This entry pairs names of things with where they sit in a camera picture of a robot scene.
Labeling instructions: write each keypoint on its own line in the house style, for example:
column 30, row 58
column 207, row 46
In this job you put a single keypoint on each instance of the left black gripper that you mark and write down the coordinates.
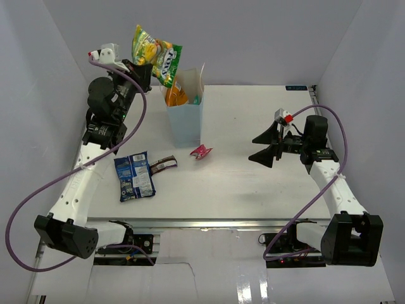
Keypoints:
column 139, row 73

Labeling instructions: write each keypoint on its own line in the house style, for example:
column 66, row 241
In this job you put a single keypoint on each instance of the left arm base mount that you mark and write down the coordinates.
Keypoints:
column 136, row 250

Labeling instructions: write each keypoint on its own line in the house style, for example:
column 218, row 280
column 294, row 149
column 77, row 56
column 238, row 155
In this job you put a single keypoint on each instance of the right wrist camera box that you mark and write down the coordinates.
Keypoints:
column 283, row 117

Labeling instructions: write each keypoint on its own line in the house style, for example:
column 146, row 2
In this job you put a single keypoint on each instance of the light blue paper bag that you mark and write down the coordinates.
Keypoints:
column 186, row 120

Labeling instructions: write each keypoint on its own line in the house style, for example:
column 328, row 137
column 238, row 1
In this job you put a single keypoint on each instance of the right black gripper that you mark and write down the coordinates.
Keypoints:
column 266, row 156

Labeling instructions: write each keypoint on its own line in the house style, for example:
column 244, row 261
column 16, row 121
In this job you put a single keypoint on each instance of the small red candy wrapper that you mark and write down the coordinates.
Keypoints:
column 200, row 152

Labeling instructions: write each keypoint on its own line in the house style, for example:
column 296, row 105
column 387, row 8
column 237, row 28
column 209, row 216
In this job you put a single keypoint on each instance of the blue snack bag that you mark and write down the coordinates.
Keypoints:
column 134, row 175

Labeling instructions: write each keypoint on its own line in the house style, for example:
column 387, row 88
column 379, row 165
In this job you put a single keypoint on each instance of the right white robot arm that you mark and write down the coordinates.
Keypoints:
column 353, row 235

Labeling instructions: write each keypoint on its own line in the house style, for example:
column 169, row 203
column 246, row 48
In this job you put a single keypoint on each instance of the orange chips bag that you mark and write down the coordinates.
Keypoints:
column 176, row 96

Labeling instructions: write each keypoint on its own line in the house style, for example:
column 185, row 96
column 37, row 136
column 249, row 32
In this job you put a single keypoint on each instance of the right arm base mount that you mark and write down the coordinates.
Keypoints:
column 284, row 250

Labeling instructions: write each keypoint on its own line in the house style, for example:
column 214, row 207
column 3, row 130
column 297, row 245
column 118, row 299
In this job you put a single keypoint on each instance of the right blue corner label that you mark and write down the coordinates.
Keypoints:
column 296, row 88

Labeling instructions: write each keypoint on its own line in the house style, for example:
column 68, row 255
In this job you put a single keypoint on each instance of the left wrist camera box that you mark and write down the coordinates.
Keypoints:
column 108, row 55

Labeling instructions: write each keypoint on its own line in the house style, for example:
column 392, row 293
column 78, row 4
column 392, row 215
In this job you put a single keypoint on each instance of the brown chocolate bar wrapper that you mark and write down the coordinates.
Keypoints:
column 163, row 164

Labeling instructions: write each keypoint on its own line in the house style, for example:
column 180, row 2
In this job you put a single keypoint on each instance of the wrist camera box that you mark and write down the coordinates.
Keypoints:
column 283, row 117
column 108, row 55

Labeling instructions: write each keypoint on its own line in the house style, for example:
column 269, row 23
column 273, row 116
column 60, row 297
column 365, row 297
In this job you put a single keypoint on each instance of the yellow green candy bag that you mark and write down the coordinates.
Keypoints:
column 162, row 55

